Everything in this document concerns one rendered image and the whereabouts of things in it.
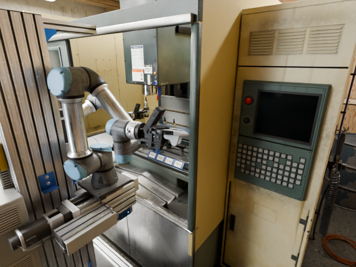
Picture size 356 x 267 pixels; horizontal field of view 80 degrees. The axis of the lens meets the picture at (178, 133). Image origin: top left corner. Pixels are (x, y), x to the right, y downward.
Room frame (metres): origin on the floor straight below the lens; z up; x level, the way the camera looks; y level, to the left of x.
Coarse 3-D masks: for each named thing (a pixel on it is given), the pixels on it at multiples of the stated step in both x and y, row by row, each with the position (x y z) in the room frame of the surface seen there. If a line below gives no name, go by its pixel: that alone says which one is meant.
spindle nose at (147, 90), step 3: (144, 87) 2.18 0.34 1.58; (147, 87) 2.16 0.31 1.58; (150, 87) 2.17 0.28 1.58; (153, 87) 2.18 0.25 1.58; (156, 87) 2.22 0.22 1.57; (144, 90) 2.18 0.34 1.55; (147, 90) 2.16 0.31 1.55; (150, 90) 2.17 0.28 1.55; (153, 90) 2.18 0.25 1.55; (156, 90) 2.22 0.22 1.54; (144, 93) 2.18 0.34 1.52; (147, 93) 2.16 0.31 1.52; (150, 93) 2.17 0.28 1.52; (153, 93) 2.18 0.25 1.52; (156, 93) 2.22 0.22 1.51
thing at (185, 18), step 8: (168, 16) 1.13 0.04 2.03; (176, 16) 1.10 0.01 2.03; (184, 16) 1.07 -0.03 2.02; (192, 16) 1.07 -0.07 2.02; (120, 24) 1.36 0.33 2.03; (128, 24) 1.32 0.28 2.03; (136, 24) 1.28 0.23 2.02; (144, 24) 1.24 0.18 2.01; (152, 24) 1.20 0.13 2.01; (160, 24) 1.17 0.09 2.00; (168, 24) 1.13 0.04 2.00; (176, 24) 1.13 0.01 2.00; (96, 32) 1.52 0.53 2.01; (104, 32) 1.47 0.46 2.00; (112, 32) 1.42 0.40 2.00; (56, 40) 1.94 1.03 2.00
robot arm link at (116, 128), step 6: (114, 120) 0.86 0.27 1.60; (120, 120) 0.85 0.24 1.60; (126, 120) 0.85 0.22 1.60; (108, 126) 0.85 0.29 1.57; (114, 126) 0.83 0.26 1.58; (120, 126) 0.82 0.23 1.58; (126, 126) 0.81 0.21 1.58; (108, 132) 0.85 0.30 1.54; (114, 132) 0.83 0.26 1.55; (120, 132) 0.82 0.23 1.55; (114, 138) 0.83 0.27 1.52; (120, 138) 0.83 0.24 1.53; (126, 138) 0.84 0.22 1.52
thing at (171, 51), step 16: (128, 0) 2.08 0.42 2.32; (144, 0) 1.96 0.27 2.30; (128, 32) 2.10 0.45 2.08; (144, 32) 1.97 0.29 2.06; (160, 32) 1.91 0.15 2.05; (176, 32) 2.07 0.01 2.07; (128, 48) 2.11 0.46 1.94; (144, 48) 1.98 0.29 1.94; (160, 48) 1.91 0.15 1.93; (176, 48) 2.08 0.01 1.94; (128, 64) 2.12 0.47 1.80; (144, 64) 1.98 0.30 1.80; (160, 64) 1.91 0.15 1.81; (176, 64) 2.08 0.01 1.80; (128, 80) 2.13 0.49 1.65; (144, 80) 1.99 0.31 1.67; (160, 80) 1.90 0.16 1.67; (176, 80) 2.08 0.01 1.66
